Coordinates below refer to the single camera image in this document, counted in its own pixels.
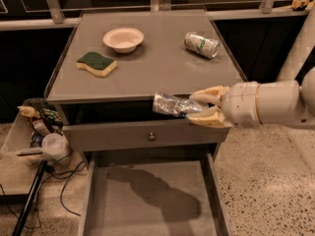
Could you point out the metal railing frame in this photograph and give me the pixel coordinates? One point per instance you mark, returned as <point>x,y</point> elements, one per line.
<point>147,7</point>

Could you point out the crumpled snack bags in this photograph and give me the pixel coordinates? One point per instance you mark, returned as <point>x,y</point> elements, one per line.
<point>43,122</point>

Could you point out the silver blue redbull can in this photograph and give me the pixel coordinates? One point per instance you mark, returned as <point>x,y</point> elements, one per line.
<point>176,106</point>

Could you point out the white paper bowl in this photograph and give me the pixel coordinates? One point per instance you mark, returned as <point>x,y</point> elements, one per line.
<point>123,40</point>

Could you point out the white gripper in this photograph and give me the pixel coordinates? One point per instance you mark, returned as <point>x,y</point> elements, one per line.
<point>240,104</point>

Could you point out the grey cabinet with counter top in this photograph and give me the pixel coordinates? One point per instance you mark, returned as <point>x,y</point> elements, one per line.
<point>159,63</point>

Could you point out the round metal drawer knob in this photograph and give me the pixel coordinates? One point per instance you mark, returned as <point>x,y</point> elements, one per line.
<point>152,137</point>

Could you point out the grey upper drawer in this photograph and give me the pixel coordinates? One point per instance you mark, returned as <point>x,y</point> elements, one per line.
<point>109,136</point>

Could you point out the green and yellow sponge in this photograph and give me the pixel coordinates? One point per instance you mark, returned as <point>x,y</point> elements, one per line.
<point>96,64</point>

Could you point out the open grey middle drawer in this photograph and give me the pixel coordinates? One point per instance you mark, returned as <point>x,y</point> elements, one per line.
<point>153,193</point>

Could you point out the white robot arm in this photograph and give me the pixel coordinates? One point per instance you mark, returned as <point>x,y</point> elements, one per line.
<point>286,101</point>

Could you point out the black tripod leg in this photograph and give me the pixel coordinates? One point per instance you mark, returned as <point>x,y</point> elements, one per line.
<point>30,197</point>

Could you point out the yellow object on railing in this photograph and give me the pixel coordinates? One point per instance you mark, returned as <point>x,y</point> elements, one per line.
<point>300,5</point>

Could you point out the clear plastic cup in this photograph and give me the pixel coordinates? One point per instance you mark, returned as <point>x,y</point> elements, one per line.
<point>55,145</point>

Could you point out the green and white soda can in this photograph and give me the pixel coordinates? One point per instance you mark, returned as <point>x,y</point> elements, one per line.
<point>206,47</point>

